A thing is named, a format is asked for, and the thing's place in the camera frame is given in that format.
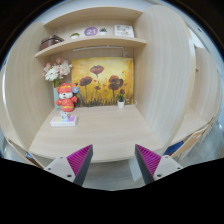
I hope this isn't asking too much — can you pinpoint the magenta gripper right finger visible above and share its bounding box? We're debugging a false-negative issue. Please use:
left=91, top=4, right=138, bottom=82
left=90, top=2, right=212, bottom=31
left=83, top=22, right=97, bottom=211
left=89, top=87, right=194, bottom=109
left=135, top=144, right=182, bottom=184

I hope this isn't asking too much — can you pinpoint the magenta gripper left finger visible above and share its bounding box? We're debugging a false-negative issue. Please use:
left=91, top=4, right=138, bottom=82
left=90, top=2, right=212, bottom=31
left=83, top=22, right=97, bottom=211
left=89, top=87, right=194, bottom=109
left=44, top=145, right=93, bottom=186

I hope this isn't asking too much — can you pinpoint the wooden chair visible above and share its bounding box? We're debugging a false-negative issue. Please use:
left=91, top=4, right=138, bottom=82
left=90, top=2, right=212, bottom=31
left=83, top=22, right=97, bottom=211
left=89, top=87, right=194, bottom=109
left=171, top=116, right=218, bottom=158

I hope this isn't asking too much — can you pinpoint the red plush doll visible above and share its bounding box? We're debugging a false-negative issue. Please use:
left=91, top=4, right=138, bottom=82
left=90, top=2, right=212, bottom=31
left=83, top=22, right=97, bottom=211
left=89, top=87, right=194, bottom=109
left=56, top=83, right=79, bottom=112

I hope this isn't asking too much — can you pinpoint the small white potted plant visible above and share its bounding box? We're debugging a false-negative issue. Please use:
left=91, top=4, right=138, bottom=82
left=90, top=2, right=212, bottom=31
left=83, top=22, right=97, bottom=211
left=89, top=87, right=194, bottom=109
left=117, top=94, right=125, bottom=109

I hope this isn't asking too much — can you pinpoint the light blue vase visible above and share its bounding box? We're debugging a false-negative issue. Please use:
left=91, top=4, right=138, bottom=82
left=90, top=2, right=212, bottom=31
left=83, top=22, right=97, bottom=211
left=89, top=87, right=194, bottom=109
left=53, top=88, right=60, bottom=110

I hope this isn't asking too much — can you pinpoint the poppy flower painting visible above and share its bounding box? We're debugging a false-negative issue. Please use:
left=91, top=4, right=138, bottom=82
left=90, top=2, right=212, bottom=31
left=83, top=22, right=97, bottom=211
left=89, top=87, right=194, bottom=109
left=71, top=57, right=134, bottom=107

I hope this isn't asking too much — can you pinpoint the wooden desk cubicle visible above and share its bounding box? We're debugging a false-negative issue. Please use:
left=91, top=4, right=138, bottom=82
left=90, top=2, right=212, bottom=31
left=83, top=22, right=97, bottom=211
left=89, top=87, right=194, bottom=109
left=0, top=3, right=223, bottom=164

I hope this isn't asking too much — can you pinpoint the pink white flower bouquet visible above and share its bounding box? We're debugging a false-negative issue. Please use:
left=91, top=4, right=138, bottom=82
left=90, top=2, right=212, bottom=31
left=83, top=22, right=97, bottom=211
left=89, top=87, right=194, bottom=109
left=43, top=57, right=72, bottom=88

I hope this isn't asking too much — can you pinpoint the dark brown box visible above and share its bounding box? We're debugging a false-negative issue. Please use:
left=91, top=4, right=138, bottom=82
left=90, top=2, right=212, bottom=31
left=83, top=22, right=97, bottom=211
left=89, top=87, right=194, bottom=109
left=40, top=35, right=64, bottom=50

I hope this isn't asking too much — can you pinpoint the small green plant left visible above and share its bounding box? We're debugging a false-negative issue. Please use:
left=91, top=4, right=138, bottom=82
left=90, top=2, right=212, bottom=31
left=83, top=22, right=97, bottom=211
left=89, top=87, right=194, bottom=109
left=70, top=33, right=80, bottom=39

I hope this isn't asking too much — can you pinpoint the small green plant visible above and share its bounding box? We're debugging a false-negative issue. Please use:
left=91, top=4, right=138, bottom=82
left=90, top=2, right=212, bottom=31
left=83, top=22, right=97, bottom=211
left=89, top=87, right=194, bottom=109
left=99, top=27, right=107, bottom=35
left=70, top=33, right=80, bottom=39

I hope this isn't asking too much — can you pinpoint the purple round sign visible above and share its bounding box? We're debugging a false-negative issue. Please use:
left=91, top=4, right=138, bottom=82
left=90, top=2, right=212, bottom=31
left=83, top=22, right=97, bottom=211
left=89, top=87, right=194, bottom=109
left=84, top=26, right=98, bottom=36

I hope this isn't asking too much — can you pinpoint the small green plant right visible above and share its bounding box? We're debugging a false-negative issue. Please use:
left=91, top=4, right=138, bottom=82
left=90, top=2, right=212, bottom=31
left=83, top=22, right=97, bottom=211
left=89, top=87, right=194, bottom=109
left=99, top=27, right=107, bottom=35

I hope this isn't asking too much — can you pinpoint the white framed card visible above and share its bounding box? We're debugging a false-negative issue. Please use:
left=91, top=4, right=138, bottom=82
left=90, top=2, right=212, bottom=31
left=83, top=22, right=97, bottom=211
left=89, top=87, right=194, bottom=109
left=114, top=25, right=134, bottom=37

